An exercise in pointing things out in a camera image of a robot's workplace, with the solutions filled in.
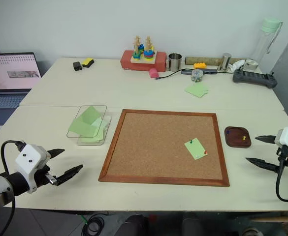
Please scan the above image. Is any yellow and black eraser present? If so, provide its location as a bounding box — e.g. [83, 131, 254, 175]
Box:
[81, 58, 96, 68]

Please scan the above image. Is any dark rounded shape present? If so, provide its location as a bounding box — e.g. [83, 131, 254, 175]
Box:
[114, 213, 150, 236]
[181, 216, 209, 236]

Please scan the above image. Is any round metal tin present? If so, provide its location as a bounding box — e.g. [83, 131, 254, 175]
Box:
[242, 59, 259, 72]

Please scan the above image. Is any crumpled white cloth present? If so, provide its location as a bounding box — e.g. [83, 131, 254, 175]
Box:
[228, 59, 246, 73]

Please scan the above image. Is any open laptop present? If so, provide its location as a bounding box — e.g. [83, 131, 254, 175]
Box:
[0, 52, 42, 130]

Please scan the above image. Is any grey usb hub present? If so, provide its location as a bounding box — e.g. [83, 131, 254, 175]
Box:
[181, 68, 219, 75]

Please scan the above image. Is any clear bottle green lid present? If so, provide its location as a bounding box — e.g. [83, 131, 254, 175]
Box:
[253, 17, 284, 66]

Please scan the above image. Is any green paper sheet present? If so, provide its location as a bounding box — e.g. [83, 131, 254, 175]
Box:
[68, 106, 102, 137]

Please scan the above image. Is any red rectangular box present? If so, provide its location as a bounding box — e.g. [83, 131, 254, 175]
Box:
[120, 50, 167, 73]

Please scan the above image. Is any stainless steel mug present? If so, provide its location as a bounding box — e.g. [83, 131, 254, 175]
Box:
[167, 52, 183, 72]

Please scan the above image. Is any coiled black floor cable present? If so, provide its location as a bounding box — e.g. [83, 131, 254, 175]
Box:
[81, 211, 110, 234]

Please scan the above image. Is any green note pinned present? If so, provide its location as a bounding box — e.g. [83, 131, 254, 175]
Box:
[184, 137, 209, 161]

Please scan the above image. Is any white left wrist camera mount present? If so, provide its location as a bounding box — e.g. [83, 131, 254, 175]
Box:
[14, 144, 51, 194]

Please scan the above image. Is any wooden stacking ring toy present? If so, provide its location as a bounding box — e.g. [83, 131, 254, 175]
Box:
[129, 35, 157, 65]

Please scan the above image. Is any stack of green notes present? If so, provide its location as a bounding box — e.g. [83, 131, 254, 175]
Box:
[184, 82, 210, 99]

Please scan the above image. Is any small jar of pins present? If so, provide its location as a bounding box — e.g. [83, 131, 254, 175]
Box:
[191, 69, 204, 83]

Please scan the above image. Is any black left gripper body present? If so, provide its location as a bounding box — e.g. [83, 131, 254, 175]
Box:
[34, 166, 61, 187]

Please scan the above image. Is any brown cardboard tube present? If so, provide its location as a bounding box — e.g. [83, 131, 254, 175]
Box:
[185, 56, 247, 66]

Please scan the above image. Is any stainless steel cylinder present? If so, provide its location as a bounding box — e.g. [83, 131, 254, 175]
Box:
[217, 52, 232, 73]

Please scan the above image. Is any wood framed cork board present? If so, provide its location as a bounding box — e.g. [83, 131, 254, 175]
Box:
[98, 109, 230, 188]

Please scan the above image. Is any clear plastic box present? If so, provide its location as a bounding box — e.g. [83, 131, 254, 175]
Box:
[65, 105, 113, 147]

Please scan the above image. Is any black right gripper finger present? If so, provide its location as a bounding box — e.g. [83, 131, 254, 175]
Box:
[245, 157, 281, 173]
[255, 135, 279, 145]

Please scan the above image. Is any thin black cable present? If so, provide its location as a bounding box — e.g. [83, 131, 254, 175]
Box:
[154, 69, 184, 80]

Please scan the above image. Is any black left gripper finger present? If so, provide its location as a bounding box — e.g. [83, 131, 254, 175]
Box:
[47, 148, 66, 159]
[57, 164, 84, 186]

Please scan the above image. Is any dark wooden tray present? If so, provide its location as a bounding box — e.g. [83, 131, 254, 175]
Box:
[224, 126, 253, 149]

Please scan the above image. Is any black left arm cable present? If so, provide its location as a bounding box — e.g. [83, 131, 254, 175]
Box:
[0, 140, 26, 229]

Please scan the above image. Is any grey handheld controller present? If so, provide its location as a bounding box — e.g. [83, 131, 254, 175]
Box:
[232, 68, 278, 89]

